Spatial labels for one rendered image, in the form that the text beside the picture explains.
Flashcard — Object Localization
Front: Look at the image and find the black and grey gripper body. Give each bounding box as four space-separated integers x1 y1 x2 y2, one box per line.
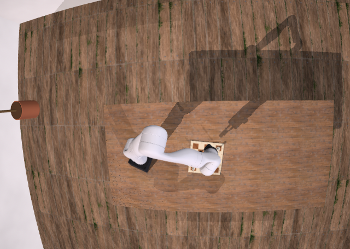
204 144 218 154

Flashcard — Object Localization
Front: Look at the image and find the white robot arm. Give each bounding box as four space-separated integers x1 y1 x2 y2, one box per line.
123 125 221 176

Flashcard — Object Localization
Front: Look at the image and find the chessboard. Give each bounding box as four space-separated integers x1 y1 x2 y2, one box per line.
188 141 224 175

